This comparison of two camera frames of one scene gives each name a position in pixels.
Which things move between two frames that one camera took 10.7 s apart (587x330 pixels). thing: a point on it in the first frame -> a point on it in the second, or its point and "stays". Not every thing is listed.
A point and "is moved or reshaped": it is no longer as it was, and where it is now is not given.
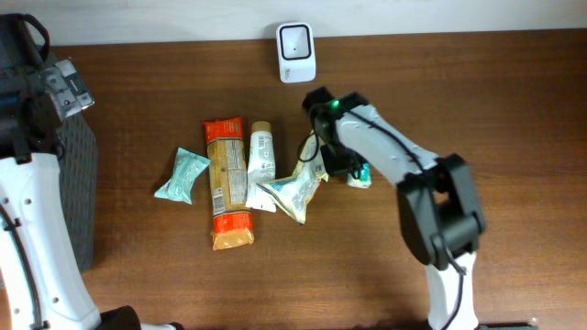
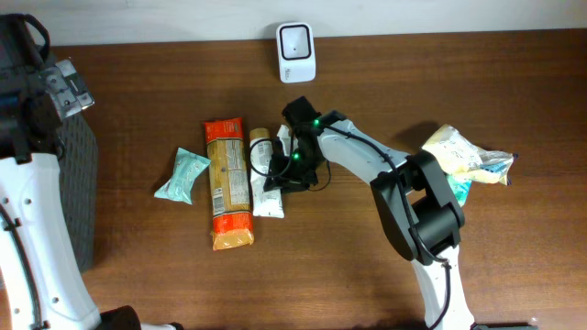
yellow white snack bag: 293,193 -> 462,159
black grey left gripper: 65,82 stays
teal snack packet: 188,166 stays
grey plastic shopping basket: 79,179 stays
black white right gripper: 334,170 -> 289,180
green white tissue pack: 364,181 is moved or reshaped
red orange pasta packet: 231,224 stays
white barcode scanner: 295,52 stays
